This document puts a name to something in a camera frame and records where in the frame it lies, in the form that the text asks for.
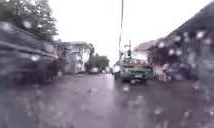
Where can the group of trees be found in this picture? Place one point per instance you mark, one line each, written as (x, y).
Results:
(99, 61)

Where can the vehicle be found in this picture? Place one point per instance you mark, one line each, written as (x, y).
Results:
(94, 70)

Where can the green pickup truck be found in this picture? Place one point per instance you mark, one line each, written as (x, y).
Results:
(134, 70)

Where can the white building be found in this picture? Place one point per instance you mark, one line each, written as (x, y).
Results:
(76, 55)

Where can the building with red roof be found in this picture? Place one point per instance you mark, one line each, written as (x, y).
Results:
(143, 50)

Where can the pole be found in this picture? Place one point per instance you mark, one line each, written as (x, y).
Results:
(121, 26)

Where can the wet grey asphalt road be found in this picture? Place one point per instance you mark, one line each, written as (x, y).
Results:
(91, 103)

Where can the dark parked car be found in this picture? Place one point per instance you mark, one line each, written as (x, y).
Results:
(21, 56)

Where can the dark building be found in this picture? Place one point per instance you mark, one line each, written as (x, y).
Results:
(191, 46)

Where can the tree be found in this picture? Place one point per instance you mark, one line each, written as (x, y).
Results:
(35, 16)

